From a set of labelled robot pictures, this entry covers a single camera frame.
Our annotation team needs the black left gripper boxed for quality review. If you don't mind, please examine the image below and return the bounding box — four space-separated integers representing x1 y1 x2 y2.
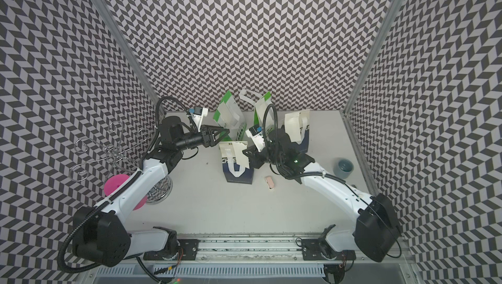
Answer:
175 124 230 152

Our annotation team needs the green white bag front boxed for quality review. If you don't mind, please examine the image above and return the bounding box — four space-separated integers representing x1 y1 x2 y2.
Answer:
213 90 247 141

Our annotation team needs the green white bag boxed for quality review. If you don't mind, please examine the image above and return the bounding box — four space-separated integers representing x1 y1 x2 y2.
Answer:
213 90 247 141
239 89 275 134

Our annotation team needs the navy cream Cheerful bag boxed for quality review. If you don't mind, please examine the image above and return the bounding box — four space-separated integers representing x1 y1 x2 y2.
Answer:
219 141 254 185
284 110 311 153

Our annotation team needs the small pink stapler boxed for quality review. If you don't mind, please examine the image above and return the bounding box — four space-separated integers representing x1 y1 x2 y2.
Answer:
265 176 275 190

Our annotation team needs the cream receipt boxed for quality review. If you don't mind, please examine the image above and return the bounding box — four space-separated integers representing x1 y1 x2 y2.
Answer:
232 141 250 169
284 112 303 144

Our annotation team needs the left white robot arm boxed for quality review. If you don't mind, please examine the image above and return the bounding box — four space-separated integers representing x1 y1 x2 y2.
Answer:
56 97 230 274

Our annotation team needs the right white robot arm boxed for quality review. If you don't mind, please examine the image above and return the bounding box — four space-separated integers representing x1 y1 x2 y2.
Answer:
243 104 402 263

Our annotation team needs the grey blue cup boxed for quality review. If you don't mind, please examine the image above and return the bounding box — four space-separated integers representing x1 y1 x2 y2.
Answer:
333 159 354 179

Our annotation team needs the pink plastic cup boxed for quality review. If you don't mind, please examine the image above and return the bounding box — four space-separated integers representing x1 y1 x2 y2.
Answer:
103 174 147 210

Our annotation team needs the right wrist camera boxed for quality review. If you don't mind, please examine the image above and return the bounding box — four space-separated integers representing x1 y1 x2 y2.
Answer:
246 124 265 152

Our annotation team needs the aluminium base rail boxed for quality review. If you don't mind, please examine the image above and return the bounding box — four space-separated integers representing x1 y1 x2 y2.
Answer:
89 234 409 265

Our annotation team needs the silver wire stand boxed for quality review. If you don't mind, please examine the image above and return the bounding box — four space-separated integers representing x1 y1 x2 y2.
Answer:
69 121 158 193

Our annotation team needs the white vented cable duct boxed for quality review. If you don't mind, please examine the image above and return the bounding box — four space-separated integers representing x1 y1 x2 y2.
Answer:
95 264 327 279

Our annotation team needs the aluminium corner post left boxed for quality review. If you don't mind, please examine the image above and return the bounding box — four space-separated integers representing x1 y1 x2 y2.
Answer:
91 0 159 105

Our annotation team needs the aluminium corner post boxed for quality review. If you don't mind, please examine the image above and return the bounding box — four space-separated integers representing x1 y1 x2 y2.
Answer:
91 0 159 105
343 0 405 115

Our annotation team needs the aluminium corner post right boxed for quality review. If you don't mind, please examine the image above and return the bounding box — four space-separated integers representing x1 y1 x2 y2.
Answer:
343 0 405 115

